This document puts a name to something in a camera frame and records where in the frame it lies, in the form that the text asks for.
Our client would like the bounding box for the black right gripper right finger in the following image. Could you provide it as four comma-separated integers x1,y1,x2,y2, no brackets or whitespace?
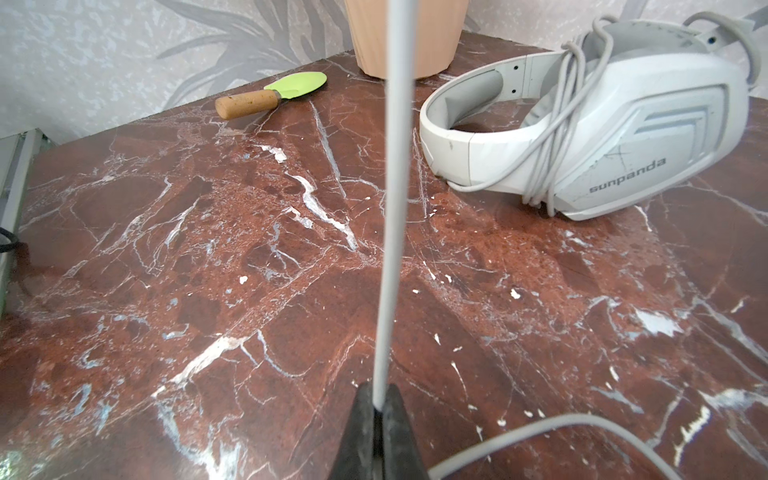
379,384,429,480

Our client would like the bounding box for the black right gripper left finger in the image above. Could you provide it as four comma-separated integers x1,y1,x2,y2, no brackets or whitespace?
327,383,375,480

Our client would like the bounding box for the white headphones pair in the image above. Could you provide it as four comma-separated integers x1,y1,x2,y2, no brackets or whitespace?
420,9,767,221

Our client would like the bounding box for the peach flower pot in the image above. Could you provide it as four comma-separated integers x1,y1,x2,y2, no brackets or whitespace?
345,0,469,79

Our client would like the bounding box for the green trowel wooden handle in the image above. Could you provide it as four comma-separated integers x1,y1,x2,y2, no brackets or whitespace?
214,71,329,120

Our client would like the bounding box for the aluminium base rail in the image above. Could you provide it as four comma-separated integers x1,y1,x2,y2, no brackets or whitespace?
1,129,43,311

